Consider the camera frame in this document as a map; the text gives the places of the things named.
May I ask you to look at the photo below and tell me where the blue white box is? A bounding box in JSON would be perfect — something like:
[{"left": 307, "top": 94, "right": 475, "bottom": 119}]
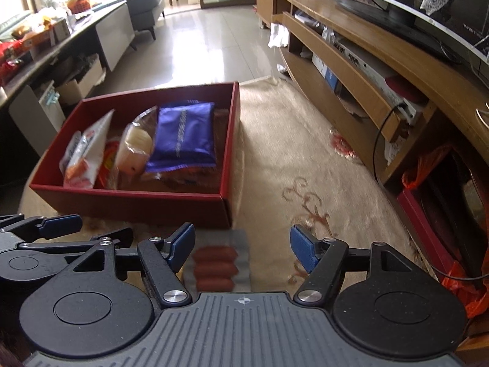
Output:
[{"left": 311, "top": 53, "right": 339, "bottom": 95}]

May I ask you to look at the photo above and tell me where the long white electronic device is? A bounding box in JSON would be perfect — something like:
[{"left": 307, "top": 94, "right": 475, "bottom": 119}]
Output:
[{"left": 332, "top": 37, "right": 418, "bottom": 126}]

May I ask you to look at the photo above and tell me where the grey sofa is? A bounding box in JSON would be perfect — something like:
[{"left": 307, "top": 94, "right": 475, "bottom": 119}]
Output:
[{"left": 125, "top": 0, "right": 167, "bottom": 41}]

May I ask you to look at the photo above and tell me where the red tray with black contents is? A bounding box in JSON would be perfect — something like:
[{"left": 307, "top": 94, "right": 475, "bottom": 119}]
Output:
[{"left": 396, "top": 148, "right": 489, "bottom": 288}]

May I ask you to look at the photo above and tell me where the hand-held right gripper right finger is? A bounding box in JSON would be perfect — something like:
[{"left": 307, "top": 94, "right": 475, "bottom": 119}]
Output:
[{"left": 289, "top": 225, "right": 419, "bottom": 308}]

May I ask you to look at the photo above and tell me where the clear bread packet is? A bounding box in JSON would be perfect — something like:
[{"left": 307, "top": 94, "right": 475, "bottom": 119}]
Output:
[{"left": 115, "top": 106, "right": 160, "bottom": 190}]

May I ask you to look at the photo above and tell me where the red cardboard box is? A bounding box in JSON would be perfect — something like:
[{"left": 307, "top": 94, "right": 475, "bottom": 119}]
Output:
[{"left": 28, "top": 82, "right": 241, "bottom": 231}]

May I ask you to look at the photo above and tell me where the clear pack of sausages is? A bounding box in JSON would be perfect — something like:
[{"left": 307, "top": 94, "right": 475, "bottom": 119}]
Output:
[{"left": 182, "top": 229, "right": 252, "bottom": 295}]

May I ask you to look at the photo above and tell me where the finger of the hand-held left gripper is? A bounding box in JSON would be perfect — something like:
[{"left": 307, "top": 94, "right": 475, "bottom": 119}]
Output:
[
  {"left": 0, "top": 214, "right": 83, "bottom": 242},
  {"left": 23, "top": 227, "right": 134, "bottom": 255}
]

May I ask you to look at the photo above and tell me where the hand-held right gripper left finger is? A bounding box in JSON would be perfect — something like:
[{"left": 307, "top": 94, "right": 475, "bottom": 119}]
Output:
[{"left": 71, "top": 222, "right": 196, "bottom": 310}]

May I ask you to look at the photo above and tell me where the wooden television stand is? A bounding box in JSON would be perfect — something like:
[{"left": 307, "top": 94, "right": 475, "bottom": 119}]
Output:
[{"left": 255, "top": 0, "right": 489, "bottom": 201}]

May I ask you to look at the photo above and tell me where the white tissue pack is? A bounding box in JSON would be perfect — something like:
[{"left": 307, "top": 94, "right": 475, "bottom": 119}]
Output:
[{"left": 37, "top": 80, "right": 66, "bottom": 131}]

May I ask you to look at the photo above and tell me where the white plastic bag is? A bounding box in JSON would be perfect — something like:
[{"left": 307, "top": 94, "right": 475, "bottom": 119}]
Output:
[{"left": 267, "top": 23, "right": 293, "bottom": 49}]

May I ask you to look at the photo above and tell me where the dark low table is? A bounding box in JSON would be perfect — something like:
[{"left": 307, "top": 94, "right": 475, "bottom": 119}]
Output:
[{"left": 0, "top": 0, "right": 137, "bottom": 161}]

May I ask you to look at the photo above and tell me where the purple snack packet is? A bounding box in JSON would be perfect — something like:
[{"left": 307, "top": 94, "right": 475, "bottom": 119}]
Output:
[{"left": 145, "top": 101, "right": 217, "bottom": 173}]

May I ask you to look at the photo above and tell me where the open cardboard box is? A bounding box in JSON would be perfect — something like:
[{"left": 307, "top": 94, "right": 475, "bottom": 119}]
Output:
[{"left": 55, "top": 54, "right": 106, "bottom": 106}]

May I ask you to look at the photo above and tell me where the orange plastic bag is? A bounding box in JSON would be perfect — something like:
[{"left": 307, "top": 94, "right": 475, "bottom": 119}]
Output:
[{"left": 400, "top": 144, "right": 489, "bottom": 319}]

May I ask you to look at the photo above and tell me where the large white snack packet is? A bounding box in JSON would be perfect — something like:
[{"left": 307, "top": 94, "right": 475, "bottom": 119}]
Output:
[{"left": 58, "top": 109, "right": 116, "bottom": 191}]

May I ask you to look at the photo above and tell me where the black cable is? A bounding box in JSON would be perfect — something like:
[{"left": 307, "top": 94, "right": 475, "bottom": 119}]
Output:
[{"left": 372, "top": 103, "right": 406, "bottom": 185}]

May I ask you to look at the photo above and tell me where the red foil snack packet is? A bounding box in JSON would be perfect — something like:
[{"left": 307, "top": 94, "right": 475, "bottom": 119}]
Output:
[{"left": 97, "top": 141, "right": 120, "bottom": 190}]

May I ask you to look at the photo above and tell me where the black television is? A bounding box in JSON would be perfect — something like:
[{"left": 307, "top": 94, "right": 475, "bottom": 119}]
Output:
[{"left": 325, "top": 0, "right": 489, "bottom": 64}]

